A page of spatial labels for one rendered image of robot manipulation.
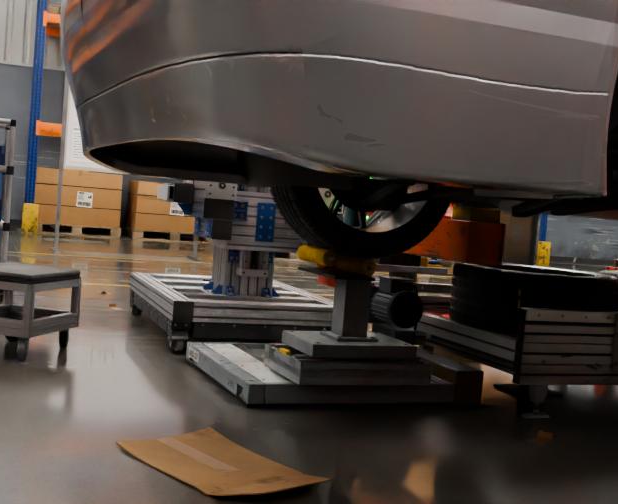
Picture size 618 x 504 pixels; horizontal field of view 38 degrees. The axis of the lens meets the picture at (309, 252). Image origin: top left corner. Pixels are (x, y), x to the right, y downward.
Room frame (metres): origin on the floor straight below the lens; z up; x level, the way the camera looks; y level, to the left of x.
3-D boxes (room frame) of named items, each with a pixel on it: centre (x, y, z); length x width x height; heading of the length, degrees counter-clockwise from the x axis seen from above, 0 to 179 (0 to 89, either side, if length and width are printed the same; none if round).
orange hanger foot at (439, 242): (3.60, -0.56, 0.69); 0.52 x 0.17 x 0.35; 22
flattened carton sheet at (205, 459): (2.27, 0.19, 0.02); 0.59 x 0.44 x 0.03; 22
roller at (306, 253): (3.24, -0.03, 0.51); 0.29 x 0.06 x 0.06; 22
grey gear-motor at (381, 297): (3.58, -0.35, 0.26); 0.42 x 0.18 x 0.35; 22
